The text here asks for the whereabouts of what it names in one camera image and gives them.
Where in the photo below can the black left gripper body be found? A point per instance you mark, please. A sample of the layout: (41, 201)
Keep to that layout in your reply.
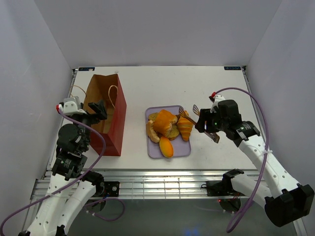
(87, 119)

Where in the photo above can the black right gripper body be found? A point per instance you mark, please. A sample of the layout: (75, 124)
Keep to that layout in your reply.
(215, 124)

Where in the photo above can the striped orange croissant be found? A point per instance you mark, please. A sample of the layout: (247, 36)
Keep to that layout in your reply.
(185, 127)

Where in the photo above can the metal kitchen tongs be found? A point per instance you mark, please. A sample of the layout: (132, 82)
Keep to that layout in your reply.
(188, 118)

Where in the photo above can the red paper bag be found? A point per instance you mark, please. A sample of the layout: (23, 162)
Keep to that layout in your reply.
(109, 90)

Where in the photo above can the brown seeded bread slice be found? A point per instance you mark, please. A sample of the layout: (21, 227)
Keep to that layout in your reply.
(174, 133)

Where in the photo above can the large orange bread loaf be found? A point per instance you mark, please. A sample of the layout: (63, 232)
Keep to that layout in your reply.
(164, 122)

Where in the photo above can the pale curved bread roll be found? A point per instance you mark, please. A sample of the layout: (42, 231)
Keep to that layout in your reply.
(151, 132)

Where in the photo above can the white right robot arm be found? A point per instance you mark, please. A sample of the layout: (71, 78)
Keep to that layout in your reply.
(283, 198)

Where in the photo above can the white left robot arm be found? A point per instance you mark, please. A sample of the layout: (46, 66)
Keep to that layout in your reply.
(69, 188)

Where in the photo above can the lilac plastic tray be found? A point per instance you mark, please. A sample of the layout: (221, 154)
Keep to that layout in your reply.
(181, 147)

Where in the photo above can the small orange oval bun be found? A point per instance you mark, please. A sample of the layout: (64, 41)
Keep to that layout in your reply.
(166, 147)

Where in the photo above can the left blue corner label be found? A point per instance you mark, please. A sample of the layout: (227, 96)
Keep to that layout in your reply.
(86, 68)

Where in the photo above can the blue corner label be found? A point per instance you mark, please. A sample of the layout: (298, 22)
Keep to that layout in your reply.
(232, 68)
(86, 68)

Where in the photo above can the right blue corner label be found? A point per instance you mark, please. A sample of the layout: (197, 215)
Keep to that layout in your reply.
(232, 68)

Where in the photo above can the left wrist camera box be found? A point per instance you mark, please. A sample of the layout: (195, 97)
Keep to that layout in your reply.
(71, 106)

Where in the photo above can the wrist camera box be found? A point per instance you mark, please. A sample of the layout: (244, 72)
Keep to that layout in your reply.
(215, 99)
(71, 106)

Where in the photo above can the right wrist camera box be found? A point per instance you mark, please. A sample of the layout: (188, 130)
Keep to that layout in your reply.
(215, 99)

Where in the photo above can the aluminium table frame rail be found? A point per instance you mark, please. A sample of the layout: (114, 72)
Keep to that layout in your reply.
(161, 185)

